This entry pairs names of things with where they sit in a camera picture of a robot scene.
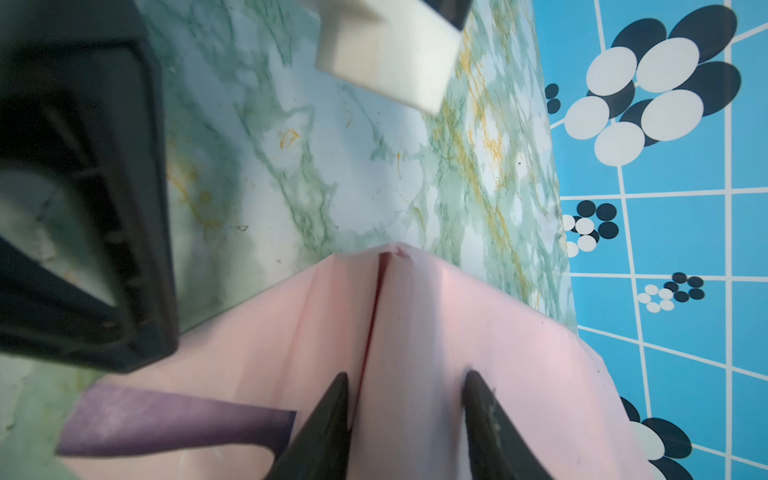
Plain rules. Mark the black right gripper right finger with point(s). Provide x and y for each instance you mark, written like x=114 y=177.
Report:
x=496 y=448

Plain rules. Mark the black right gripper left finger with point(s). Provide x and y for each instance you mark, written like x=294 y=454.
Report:
x=321 y=448

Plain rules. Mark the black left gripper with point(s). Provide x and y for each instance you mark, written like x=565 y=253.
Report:
x=81 y=105

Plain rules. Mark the purple wrapping paper sheet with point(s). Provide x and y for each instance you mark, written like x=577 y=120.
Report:
x=406 y=328

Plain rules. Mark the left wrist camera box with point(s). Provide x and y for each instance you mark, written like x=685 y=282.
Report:
x=404 y=50

